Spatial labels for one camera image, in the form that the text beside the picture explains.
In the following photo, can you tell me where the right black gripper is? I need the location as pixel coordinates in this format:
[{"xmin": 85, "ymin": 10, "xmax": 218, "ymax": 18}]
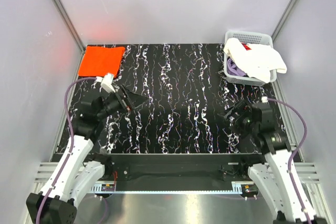
[{"xmin": 217, "ymin": 99, "xmax": 258, "ymax": 139}]

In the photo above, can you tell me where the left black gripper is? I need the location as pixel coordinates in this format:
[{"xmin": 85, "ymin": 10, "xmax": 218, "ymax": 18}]
[{"xmin": 97, "ymin": 84, "xmax": 148, "ymax": 120}]

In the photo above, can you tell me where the white t shirt red print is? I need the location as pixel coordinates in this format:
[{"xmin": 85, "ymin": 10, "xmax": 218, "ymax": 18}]
[{"xmin": 224, "ymin": 38, "xmax": 287, "ymax": 83}]

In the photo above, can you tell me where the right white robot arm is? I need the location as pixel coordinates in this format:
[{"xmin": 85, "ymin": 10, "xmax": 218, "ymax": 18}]
[{"xmin": 220, "ymin": 97, "xmax": 327, "ymax": 223}]

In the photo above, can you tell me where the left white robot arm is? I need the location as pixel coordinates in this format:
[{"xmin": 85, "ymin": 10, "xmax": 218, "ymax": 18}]
[{"xmin": 26, "ymin": 84, "xmax": 147, "ymax": 223}]

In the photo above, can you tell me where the lilac t shirt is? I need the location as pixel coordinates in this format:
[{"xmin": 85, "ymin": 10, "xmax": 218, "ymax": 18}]
[{"xmin": 226, "ymin": 58, "xmax": 248, "ymax": 77}]

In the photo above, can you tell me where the folded orange t shirt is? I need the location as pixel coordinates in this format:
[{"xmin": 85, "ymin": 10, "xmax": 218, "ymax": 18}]
[{"xmin": 78, "ymin": 46, "xmax": 125, "ymax": 77}]

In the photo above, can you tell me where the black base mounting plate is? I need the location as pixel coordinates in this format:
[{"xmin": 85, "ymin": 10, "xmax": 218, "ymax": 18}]
[{"xmin": 51, "ymin": 153, "xmax": 266, "ymax": 192}]

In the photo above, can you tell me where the white plastic laundry basket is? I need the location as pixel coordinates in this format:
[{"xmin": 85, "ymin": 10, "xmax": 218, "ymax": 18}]
[{"xmin": 223, "ymin": 31, "xmax": 277, "ymax": 87}]

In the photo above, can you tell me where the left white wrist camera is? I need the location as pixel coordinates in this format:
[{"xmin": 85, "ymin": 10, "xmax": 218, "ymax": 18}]
[{"xmin": 96, "ymin": 73, "xmax": 116, "ymax": 93}]

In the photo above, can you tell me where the slotted cable duct rail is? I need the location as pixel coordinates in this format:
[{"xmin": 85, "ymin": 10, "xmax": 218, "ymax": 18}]
[{"xmin": 89, "ymin": 181, "xmax": 254, "ymax": 195}]

